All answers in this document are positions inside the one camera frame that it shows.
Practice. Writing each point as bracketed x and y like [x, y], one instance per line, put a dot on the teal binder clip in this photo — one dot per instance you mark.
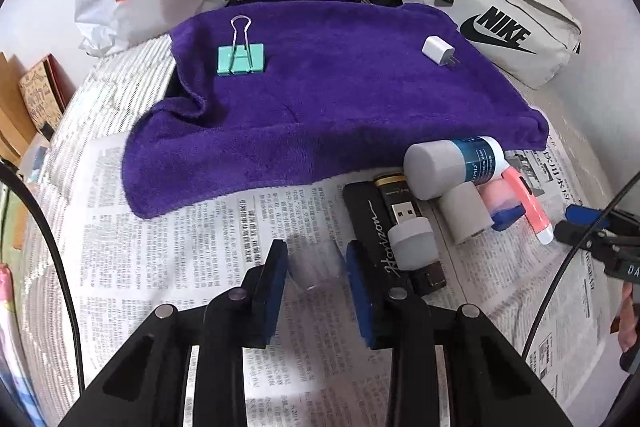
[240, 62]

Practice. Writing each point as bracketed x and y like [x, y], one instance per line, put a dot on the pink white thermometer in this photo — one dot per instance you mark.
[530, 207]

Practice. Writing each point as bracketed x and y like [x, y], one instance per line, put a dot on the black rectangular case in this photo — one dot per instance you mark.
[370, 217]

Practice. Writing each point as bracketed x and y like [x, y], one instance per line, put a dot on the small white bottle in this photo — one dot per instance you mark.
[465, 212]

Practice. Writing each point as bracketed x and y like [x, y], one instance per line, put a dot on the white blue bottle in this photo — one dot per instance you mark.
[475, 162]

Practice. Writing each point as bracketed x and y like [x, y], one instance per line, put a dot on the newspaper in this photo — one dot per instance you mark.
[200, 247]

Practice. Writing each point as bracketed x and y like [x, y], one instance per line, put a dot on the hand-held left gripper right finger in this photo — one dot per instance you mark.
[360, 292]

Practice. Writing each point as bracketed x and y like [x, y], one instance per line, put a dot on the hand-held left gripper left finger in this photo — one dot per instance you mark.
[270, 287]

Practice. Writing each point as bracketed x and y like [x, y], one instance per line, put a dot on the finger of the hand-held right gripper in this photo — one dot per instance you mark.
[575, 234]
[585, 214]

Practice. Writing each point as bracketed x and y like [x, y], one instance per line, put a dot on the pink blue round case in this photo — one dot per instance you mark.
[495, 199]

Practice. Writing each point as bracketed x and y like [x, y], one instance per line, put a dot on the white charger plug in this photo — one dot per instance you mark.
[435, 49]

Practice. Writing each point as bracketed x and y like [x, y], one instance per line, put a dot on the purple towel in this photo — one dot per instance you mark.
[325, 97]

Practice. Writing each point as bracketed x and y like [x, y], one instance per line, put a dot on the white usb light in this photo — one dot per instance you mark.
[412, 247]

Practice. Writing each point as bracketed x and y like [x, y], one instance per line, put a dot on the person's right hand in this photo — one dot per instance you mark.
[629, 317]

